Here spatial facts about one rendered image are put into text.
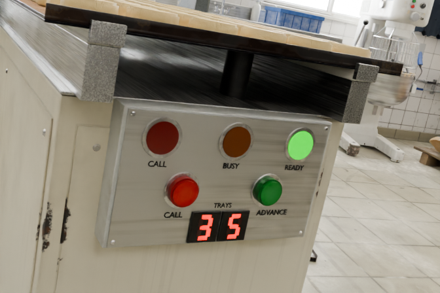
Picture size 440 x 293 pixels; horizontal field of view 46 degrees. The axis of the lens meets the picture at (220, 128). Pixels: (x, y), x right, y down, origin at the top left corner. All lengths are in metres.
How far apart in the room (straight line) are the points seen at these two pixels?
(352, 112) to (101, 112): 0.28
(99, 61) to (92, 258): 0.20
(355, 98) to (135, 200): 0.27
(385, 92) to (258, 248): 3.70
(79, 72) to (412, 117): 5.30
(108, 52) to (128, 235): 0.17
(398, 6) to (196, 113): 3.83
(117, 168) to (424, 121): 5.39
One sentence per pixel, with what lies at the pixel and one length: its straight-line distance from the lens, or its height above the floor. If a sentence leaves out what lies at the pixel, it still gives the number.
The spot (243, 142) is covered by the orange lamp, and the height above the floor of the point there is 0.81.
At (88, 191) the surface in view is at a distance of 0.52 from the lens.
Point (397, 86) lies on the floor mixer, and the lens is 4.30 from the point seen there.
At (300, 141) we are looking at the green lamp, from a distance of 0.56.
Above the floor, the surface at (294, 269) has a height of 0.64.
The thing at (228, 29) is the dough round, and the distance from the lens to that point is 0.52.
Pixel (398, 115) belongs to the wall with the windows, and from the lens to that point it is 5.57.
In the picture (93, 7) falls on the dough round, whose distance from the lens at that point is 0.47.
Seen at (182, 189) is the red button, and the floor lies 0.76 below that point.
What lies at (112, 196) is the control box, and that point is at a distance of 0.49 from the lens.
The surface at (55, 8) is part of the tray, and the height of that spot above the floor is 0.91.
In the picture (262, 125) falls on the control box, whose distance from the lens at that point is 0.53.
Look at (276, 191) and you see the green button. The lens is 0.56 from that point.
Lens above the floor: 0.94
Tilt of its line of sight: 13 degrees down
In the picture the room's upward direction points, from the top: 11 degrees clockwise
